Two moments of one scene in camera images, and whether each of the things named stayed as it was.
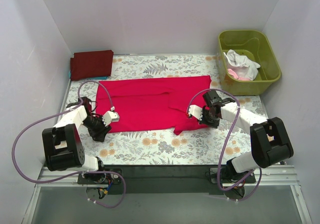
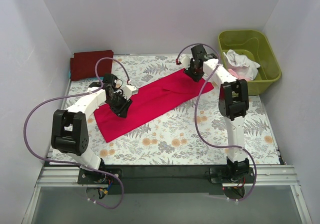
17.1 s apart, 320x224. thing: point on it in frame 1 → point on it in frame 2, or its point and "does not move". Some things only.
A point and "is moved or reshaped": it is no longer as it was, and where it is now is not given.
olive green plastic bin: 255,44 does not move
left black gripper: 100,130 → 121,104
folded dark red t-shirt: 91,64 does not move
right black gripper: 203,116 → 192,71
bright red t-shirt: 149,104 is moved or reshaped
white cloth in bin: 243,66 does not move
